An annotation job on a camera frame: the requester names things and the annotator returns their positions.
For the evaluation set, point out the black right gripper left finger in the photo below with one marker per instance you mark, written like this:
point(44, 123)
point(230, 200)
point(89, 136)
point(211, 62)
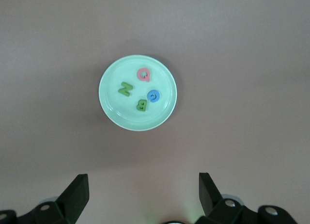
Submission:
point(70, 204)

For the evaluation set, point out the blue capital letter G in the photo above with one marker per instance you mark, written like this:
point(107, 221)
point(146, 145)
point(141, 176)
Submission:
point(148, 95)

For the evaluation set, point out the green capital letter B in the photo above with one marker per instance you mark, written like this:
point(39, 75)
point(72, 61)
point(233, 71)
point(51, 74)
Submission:
point(142, 109)

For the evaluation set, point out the green capital letter N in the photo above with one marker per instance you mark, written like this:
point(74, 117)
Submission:
point(125, 89)

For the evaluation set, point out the light green plate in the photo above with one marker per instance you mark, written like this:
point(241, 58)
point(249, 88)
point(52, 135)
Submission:
point(116, 112)

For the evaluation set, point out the pink capital letter Q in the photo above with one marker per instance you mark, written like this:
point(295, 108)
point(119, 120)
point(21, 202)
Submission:
point(138, 75)

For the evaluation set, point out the brown table mat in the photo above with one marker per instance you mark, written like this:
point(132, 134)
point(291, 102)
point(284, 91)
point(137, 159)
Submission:
point(48, 64)

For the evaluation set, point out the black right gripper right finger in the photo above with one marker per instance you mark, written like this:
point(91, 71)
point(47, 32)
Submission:
point(213, 204)

